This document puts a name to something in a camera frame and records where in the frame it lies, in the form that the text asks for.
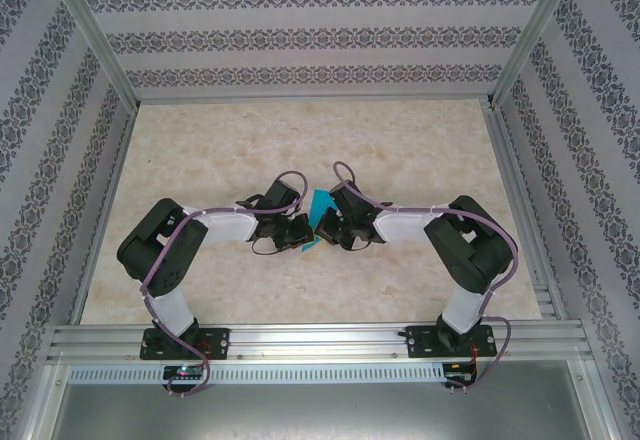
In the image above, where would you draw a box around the teal cloth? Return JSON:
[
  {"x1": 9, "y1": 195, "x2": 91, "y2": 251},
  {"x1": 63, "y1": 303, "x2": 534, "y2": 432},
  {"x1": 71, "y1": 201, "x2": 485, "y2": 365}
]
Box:
[{"x1": 299, "y1": 188, "x2": 339, "y2": 254}]

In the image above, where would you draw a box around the small circuit board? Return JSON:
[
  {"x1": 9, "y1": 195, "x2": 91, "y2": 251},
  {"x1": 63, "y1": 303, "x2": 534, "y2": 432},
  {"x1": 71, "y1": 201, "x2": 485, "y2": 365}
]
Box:
[
  {"x1": 163, "y1": 365, "x2": 206, "y2": 382},
  {"x1": 446, "y1": 362, "x2": 476, "y2": 385}
]

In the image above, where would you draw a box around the thin black right gripper cable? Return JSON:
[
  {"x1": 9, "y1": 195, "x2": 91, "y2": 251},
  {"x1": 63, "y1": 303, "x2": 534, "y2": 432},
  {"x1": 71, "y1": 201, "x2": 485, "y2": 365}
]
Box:
[{"x1": 339, "y1": 232, "x2": 374, "y2": 253}]

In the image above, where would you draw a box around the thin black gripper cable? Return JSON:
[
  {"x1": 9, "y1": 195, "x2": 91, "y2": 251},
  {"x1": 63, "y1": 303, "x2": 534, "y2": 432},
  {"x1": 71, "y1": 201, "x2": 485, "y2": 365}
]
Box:
[
  {"x1": 249, "y1": 237, "x2": 281, "y2": 257},
  {"x1": 339, "y1": 232, "x2": 374, "y2": 253}
]

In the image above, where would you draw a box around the thin black left gripper cable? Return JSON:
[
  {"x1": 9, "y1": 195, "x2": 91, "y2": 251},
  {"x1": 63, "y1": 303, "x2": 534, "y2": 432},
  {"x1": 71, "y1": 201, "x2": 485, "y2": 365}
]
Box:
[{"x1": 249, "y1": 237, "x2": 281, "y2": 257}]

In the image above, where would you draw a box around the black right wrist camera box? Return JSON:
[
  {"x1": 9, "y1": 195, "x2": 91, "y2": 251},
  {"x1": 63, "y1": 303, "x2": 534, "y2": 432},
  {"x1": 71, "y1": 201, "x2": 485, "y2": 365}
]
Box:
[{"x1": 328, "y1": 184, "x2": 376, "y2": 219}]

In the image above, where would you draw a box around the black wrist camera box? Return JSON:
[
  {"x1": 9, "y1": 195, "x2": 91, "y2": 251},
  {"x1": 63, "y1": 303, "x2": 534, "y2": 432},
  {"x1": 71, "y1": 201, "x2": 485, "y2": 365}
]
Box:
[
  {"x1": 328, "y1": 184, "x2": 376, "y2": 219},
  {"x1": 262, "y1": 179, "x2": 301, "y2": 212}
]

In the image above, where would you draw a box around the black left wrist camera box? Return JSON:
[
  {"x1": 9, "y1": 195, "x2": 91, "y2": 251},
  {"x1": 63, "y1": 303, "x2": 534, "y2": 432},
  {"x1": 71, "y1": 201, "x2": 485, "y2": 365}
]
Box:
[{"x1": 262, "y1": 179, "x2": 301, "y2": 212}]

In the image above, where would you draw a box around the aluminium mounting rail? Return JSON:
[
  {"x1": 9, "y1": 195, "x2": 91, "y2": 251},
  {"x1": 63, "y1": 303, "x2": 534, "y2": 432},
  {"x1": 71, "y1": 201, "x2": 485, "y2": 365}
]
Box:
[{"x1": 47, "y1": 323, "x2": 594, "y2": 363}]

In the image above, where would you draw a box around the aluminium frame cross beam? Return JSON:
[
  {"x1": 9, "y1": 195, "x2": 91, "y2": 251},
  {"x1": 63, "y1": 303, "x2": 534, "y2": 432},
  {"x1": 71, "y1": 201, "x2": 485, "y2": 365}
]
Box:
[{"x1": 134, "y1": 92, "x2": 494, "y2": 106}]

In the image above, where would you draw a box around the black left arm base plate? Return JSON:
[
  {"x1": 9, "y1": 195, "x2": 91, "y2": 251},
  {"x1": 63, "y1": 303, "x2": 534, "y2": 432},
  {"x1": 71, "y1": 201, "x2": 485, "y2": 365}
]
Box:
[{"x1": 141, "y1": 327, "x2": 231, "y2": 361}]

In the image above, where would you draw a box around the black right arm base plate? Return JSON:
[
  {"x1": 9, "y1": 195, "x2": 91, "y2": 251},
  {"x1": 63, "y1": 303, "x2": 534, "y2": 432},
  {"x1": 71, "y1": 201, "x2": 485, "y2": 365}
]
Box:
[{"x1": 403, "y1": 324, "x2": 497, "y2": 360}]

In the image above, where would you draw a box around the slotted grey cable duct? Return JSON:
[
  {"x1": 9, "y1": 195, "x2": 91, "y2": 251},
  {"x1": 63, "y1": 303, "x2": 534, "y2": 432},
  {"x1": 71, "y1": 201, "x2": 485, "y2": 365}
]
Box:
[{"x1": 67, "y1": 363, "x2": 446, "y2": 385}]

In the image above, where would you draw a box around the aluminium frame side rail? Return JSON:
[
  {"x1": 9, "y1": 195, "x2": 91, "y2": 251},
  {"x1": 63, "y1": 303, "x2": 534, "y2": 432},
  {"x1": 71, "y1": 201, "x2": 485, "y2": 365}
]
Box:
[
  {"x1": 482, "y1": 102, "x2": 569, "y2": 321},
  {"x1": 69, "y1": 104, "x2": 139, "y2": 326}
]

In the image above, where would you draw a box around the aluminium frame post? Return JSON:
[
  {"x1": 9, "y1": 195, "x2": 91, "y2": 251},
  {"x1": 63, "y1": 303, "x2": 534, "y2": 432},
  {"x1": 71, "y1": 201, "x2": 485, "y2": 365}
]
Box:
[
  {"x1": 487, "y1": 0, "x2": 584, "y2": 109},
  {"x1": 43, "y1": 0, "x2": 141, "y2": 111}
]

